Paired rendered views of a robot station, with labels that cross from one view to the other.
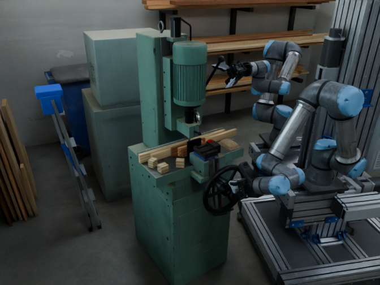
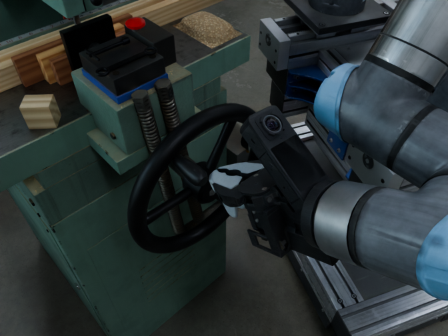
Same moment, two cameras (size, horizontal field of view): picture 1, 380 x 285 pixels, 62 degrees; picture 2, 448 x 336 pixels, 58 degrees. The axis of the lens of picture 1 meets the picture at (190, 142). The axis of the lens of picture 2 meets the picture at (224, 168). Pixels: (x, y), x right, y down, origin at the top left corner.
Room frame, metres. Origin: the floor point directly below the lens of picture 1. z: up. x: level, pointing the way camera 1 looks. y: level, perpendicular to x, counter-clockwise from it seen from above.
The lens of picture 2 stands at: (0.94, -0.16, 1.31)
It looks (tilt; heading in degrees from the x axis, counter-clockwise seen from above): 47 degrees down; 352
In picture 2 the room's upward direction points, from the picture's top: straight up
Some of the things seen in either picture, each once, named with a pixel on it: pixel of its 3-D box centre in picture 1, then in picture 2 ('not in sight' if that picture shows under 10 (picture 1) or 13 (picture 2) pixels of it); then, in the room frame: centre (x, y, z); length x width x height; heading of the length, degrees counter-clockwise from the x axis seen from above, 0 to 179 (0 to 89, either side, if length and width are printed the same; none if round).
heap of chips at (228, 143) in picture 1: (229, 142); (207, 23); (1.71, -0.24, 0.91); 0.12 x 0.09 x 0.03; 34
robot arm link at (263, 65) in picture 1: (259, 68); not in sight; (1.82, -0.40, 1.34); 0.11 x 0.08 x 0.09; 125
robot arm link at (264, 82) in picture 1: (260, 85); not in sight; (1.81, -0.41, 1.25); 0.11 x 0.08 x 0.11; 62
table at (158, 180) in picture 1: (197, 162); (113, 95); (1.56, -0.04, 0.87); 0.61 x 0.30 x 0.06; 124
